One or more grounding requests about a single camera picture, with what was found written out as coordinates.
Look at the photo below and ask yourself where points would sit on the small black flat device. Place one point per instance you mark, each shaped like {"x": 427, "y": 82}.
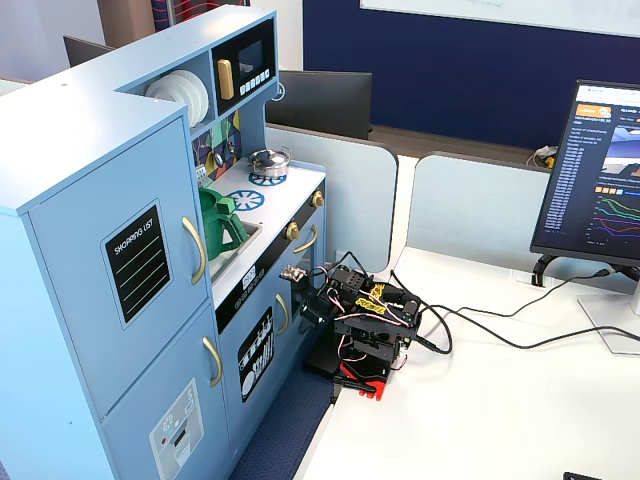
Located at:
{"x": 582, "y": 476}

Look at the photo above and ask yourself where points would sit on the blue door with shopping list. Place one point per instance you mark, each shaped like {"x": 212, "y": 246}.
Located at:
{"x": 75, "y": 290}

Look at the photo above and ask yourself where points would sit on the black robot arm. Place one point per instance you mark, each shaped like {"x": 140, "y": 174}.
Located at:
{"x": 372, "y": 335}

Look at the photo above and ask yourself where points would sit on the silver toy pot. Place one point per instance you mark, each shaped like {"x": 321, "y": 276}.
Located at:
{"x": 272, "y": 171}

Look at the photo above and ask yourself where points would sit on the red table clamp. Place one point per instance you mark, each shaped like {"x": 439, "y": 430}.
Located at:
{"x": 372, "y": 387}

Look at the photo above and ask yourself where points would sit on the blue woven mat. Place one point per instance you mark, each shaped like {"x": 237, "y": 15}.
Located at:
{"x": 285, "y": 425}

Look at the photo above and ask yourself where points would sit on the blue door with ice dispenser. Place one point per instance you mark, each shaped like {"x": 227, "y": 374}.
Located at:
{"x": 135, "y": 400}

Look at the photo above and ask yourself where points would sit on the dark flat base board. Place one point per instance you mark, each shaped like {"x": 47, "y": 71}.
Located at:
{"x": 324, "y": 362}

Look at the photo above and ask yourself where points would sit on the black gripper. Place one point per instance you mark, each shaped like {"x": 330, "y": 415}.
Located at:
{"x": 306, "y": 301}

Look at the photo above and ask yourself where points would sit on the light blue toy kitchen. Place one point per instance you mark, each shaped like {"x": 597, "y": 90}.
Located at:
{"x": 85, "y": 120}

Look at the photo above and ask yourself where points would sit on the white toy plate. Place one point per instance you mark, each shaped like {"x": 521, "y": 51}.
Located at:
{"x": 202, "y": 100}
{"x": 167, "y": 95}

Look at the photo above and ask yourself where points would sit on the green toy watering can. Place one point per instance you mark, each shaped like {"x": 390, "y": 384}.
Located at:
{"x": 215, "y": 225}

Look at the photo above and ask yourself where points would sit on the gold stove knob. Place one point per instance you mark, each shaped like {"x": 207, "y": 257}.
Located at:
{"x": 317, "y": 199}
{"x": 293, "y": 231}

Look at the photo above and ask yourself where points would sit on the silver monitor stand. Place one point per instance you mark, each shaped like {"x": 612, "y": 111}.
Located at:
{"x": 612, "y": 325}

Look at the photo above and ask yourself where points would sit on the blue door with dish sticker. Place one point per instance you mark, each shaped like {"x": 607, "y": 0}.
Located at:
{"x": 250, "y": 320}

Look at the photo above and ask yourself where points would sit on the black monitor back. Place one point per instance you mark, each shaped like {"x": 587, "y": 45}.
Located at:
{"x": 85, "y": 50}
{"x": 325, "y": 102}

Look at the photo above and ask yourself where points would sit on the whiteboard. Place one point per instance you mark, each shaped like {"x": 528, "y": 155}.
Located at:
{"x": 500, "y": 10}

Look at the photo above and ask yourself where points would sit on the computer monitor with lit screen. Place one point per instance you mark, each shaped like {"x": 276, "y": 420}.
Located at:
{"x": 590, "y": 175}

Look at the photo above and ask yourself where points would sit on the black toy microwave door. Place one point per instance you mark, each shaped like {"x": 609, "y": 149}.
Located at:
{"x": 250, "y": 55}

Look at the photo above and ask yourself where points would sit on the blue oven door with window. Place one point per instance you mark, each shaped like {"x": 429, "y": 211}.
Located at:
{"x": 320, "y": 270}

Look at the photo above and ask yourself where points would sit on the silver pot lid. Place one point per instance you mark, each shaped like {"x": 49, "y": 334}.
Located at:
{"x": 270, "y": 157}

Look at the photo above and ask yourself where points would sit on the light blue desk divider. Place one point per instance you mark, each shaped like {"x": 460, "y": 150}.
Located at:
{"x": 475, "y": 210}
{"x": 350, "y": 200}

